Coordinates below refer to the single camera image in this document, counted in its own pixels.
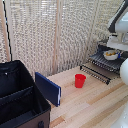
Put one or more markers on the white black Franka robot arm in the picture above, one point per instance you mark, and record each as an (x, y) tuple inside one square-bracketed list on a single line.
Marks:
[(120, 20)]

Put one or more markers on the blue book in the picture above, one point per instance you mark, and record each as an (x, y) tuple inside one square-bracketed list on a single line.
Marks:
[(47, 88)]

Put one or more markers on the yellow food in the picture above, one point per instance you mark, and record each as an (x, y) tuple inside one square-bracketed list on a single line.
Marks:
[(110, 53)]

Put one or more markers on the red plastic cup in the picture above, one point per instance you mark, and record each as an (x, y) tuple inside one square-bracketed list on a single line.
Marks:
[(80, 81)]

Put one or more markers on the small white bowl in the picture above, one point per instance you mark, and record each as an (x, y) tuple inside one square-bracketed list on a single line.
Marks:
[(110, 57)]

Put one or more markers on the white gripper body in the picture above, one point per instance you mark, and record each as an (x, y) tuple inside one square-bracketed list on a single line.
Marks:
[(118, 43)]

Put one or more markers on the grey ribbed oven tray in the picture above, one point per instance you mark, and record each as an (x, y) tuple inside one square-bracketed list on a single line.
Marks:
[(100, 61)]

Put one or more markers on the black vertical pole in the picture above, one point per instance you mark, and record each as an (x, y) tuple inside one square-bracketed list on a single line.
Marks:
[(6, 30)]

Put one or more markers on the black fabric storage case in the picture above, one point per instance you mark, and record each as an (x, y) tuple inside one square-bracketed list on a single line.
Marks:
[(20, 96)]

